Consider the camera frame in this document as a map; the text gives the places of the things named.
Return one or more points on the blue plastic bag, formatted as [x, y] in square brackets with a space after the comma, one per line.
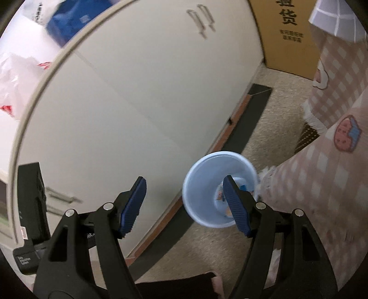
[71, 16]

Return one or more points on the white paper shopping bag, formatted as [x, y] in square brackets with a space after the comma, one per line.
[40, 11]

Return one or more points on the black floor mat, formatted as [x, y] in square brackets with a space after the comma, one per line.
[189, 245]

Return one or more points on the pink checked table skirt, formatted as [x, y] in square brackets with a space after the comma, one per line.
[328, 178]

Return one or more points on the cream low cabinet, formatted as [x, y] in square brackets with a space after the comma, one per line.
[145, 89]

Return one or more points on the pink slipper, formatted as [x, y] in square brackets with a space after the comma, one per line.
[218, 286]

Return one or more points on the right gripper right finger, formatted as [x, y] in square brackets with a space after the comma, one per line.
[239, 202]

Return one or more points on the brown cardboard box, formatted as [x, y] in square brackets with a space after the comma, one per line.
[285, 34]

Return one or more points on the white red plastic bag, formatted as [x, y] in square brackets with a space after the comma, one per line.
[19, 78]

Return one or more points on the trash inside bin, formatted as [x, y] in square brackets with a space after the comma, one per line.
[221, 203]

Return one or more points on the grey checked tablecloth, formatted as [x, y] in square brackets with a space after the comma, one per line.
[336, 18]

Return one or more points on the blue plastic trash bin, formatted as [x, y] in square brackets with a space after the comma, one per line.
[202, 190]

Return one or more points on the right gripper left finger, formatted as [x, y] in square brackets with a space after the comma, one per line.
[129, 204]

